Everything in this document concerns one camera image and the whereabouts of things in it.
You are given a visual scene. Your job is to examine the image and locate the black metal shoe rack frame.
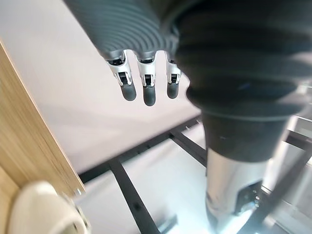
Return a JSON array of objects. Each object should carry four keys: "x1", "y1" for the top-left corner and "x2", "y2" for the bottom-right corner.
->
[{"x1": 78, "y1": 116, "x2": 312, "y2": 234}]

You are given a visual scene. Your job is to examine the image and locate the light wooden shelf board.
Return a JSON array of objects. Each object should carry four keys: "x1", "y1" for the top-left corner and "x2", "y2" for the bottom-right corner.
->
[{"x1": 0, "y1": 39, "x2": 86, "y2": 234}]

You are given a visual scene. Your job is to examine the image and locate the cream white slipper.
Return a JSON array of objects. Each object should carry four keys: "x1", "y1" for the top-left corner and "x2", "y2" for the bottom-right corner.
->
[{"x1": 6, "y1": 180, "x2": 91, "y2": 234}]

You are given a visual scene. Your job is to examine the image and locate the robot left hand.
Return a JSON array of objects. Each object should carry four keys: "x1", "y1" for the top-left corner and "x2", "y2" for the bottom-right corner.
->
[{"x1": 63, "y1": 0, "x2": 312, "y2": 234}]

